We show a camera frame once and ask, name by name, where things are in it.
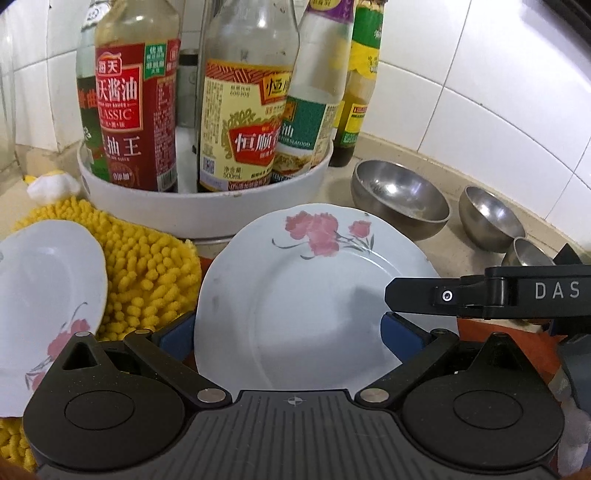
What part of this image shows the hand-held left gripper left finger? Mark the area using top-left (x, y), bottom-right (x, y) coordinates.
top-left (48, 311), bottom-right (230, 409)

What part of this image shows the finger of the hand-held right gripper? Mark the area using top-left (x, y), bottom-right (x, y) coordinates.
top-left (385, 275), bottom-right (488, 319)

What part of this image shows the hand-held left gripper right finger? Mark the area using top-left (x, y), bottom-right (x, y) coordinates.
top-left (355, 311), bottom-right (532, 408)

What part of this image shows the medium steel bowl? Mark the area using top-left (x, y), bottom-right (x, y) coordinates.
top-left (458, 185), bottom-right (527, 253)

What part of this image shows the large steel bowl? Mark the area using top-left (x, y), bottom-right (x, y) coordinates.
top-left (352, 159), bottom-right (451, 241)

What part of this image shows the white floral plate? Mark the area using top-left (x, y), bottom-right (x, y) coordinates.
top-left (194, 203), bottom-right (459, 393)
top-left (0, 220), bottom-right (110, 418)

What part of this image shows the small steel bowl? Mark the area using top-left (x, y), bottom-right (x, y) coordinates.
top-left (501, 237), bottom-right (556, 268)

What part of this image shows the orange printed cloth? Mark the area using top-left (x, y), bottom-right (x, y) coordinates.
top-left (457, 318), bottom-right (591, 480)

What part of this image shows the yellow chenille hand towel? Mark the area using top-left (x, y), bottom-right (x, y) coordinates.
top-left (0, 170), bottom-right (202, 472)

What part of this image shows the white round turntable tray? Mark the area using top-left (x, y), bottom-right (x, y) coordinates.
top-left (76, 124), bottom-right (334, 240)

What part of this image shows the yellow green label oil bottle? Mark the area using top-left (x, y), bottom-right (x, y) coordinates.
top-left (329, 0), bottom-right (387, 168)

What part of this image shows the yellow label vinegar bottle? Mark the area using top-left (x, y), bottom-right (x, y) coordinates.
top-left (198, 0), bottom-right (301, 193)

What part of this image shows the red label soy sauce bottle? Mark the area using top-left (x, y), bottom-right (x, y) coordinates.
top-left (94, 0), bottom-right (182, 193)

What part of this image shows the green label glass bottle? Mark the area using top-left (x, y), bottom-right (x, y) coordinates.
top-left (75, 0), bottom-right (110, 174)

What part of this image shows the clear glass jar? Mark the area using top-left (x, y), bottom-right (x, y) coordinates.
top-left (0, 41), bottom-right (19, 178)

